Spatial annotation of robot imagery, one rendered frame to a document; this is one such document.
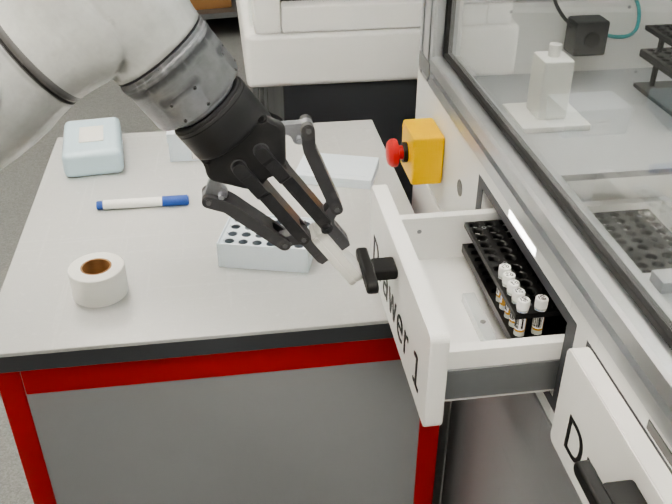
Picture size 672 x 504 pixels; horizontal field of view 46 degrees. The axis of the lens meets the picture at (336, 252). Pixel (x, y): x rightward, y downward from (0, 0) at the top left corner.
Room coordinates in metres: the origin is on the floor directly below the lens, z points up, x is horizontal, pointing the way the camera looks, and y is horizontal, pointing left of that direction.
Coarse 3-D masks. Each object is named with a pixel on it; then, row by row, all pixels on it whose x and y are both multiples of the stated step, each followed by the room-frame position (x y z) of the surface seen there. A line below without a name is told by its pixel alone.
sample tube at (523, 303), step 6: (522, 300) 0.61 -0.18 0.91; (528, 300) 0.61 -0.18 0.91; (516, 306) 0.61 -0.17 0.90; (522, 306) 0.61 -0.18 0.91; (528, 306) 0.61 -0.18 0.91; (522, 312) 0.61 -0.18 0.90; (516, 324) 0.61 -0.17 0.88; (522, 324) 0.61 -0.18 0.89; (516, 330) 0.61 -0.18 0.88; (522, 330) 0.61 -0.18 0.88
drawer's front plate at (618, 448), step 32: (576, 352) 0.51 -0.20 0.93; (576, 384) 0.50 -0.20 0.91; (608, 384) 0.47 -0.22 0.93; (576, 416) 0.49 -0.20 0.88; (608, 416) 0.44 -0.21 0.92; (576, 448) 0.48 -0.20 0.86; (608, 448) 0.43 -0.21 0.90; (640, 448) 0.41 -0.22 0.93; (576, 480) 0.47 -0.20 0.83; (608, 480) 0.42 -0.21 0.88; (640, 480) 0.39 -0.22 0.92
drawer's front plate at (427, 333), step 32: (384, 192) 0.80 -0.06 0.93; (384, 224) 0.74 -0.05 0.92; (384, 256) 0.73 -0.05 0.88; (416, 256) 0.66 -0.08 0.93; (384, 288) 0.73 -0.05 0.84; (416, 288) 0.61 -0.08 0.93; (416, 320) 0.58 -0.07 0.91; (416, 352) 0.58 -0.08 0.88; (448, 352) 0.54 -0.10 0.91; (416, 384) 0.57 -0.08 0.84
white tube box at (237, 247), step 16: (240, 224) 0.95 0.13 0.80; (224, 240) 0.91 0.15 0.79; (240, 240) 0.91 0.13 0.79; (256, 240) 0.91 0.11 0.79; (224, 256) 0.90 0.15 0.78; (240, 256) 0.89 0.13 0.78; (256, 256) 0.89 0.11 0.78; (272, 256) 0.89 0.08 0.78; (288, 256) 0.88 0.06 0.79; (304, 256) 0.88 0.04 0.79; (304, 272) 0.88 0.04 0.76
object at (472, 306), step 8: (464, 296) 0.71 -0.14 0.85; (472, 296) 0.71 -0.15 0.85; (464, 304) 0.70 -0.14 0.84; (472, 304) 0.69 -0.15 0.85; (472, 312) 0.68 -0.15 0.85; (480, 312) 0.68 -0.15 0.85; (472, 320) 0.67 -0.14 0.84; (480, 320) 0.66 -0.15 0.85; (480, 328) 0.65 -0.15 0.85; (488, 328) 0.65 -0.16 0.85; (480, 336) 0.64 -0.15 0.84; (488, 336) 0.64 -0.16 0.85
